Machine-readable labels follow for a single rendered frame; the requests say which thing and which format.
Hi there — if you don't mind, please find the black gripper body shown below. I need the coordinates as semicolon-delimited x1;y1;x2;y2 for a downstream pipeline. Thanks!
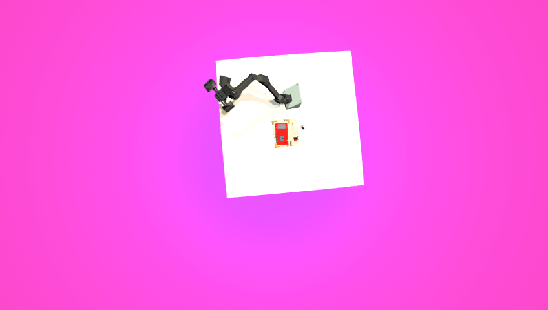
203;78;235;113

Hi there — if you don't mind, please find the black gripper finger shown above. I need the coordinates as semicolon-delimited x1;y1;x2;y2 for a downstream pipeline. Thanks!
222;102;233;112
205;81;216;92

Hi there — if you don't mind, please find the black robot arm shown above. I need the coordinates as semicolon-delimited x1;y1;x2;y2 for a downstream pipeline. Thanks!
218;73;292;104

